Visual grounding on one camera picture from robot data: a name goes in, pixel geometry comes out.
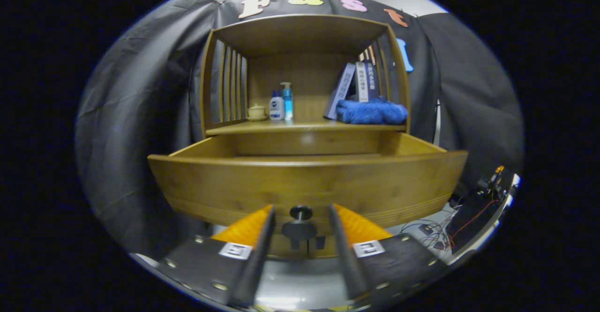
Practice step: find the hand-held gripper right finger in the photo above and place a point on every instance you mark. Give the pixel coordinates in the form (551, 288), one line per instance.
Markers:
(344, 256)

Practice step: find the white spine book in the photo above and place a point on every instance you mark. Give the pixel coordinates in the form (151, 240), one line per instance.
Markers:
(361, 82)

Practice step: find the wooden cabinet door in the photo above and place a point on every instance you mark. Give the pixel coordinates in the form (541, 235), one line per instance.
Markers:
(281, 250)
(331, 252)

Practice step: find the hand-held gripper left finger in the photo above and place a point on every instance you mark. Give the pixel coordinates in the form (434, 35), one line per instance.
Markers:
(260, 256)

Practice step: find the wooden drawer with black knob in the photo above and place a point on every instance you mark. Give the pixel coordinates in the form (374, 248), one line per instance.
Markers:
(304, 181)

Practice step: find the grey leaning book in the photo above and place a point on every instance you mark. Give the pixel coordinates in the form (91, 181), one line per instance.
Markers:
(341, 89)

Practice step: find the wooden countertop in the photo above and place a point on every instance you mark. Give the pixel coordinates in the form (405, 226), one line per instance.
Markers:
(300, 125)

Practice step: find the wooden cabinet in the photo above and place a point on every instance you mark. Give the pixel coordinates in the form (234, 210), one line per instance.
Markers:
(304, 73)

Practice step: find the white lotion bottle blue cap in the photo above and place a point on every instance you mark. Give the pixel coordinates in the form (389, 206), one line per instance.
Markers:
(276, 108)

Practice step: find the dark blue book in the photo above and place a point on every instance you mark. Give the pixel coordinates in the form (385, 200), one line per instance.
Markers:
(371, 81)

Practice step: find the blue folded towel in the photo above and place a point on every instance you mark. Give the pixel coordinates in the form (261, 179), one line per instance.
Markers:
(370, 112)

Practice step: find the black backdrop cloth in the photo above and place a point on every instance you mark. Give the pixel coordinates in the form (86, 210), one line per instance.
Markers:
(140, 92)

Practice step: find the cream lidded teacup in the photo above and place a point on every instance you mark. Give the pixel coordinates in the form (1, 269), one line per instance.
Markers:
(257, 111)

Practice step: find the blue pump soap bottle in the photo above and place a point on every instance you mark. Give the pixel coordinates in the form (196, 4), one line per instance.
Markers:
(287, 103)

